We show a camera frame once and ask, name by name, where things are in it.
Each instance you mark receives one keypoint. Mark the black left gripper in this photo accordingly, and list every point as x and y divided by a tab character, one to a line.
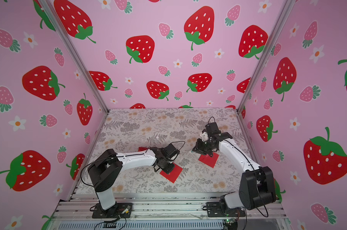
169	170

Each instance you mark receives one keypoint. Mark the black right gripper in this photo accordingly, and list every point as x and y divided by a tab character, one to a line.
203	148

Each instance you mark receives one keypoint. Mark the red envelope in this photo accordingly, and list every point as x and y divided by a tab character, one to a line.
209	160
174	174
142	149

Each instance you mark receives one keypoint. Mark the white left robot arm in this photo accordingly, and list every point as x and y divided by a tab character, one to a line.
104	171

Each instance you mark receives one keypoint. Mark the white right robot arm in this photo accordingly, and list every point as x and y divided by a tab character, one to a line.
256	188

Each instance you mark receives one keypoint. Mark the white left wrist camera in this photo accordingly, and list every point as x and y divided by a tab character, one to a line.
170	152

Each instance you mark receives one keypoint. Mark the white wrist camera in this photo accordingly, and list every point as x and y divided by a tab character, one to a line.
170	152
210	130

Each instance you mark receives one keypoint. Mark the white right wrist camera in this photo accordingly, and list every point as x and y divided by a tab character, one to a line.
210	130

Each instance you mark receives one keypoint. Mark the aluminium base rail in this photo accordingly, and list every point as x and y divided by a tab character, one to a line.
149	211

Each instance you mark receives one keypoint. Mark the aluminium right rear frame post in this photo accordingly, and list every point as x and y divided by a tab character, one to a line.
273	36

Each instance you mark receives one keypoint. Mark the aluminium frame post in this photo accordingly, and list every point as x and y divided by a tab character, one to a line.
70	21
273	36

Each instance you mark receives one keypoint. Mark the aluminium left rear frame post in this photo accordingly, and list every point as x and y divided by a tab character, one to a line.
70	21

